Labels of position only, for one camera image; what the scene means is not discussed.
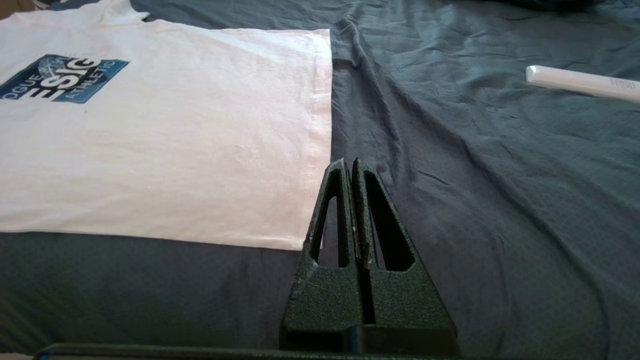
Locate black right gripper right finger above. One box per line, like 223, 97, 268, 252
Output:
351, 158, 461, 357

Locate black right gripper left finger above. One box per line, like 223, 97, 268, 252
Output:
279, 158, 364, 352

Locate white t-shirt blue print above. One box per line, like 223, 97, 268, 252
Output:
0, 0, 334, 251

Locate blue bed with headboard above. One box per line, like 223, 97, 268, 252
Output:
0, 0, 640, 360

